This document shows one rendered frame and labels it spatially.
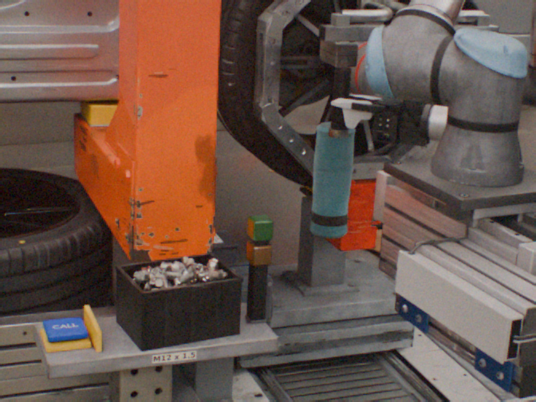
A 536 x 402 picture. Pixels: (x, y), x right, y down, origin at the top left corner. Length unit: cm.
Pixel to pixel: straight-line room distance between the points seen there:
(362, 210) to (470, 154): 87
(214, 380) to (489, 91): 110
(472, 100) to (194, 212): 64
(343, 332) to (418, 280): 110
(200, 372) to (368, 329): 51
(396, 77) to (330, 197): 68
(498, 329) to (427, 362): 131
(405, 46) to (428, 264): 37
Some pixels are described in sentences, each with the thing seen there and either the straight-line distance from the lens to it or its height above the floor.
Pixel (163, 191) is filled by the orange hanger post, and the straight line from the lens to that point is 195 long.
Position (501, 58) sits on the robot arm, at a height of 102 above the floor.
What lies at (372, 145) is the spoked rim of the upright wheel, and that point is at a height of 63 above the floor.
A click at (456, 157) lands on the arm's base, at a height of 86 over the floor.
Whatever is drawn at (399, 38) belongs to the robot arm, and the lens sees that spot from 168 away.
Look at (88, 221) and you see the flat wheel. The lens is 231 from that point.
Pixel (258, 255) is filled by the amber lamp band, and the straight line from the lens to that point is 188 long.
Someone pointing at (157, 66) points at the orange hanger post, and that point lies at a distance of 189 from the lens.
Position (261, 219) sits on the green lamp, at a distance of 187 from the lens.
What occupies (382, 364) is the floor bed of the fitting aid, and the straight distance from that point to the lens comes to 269.
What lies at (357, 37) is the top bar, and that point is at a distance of 215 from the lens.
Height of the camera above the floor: 127
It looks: 18 degrees down
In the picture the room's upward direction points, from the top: 3 degrees clockwise
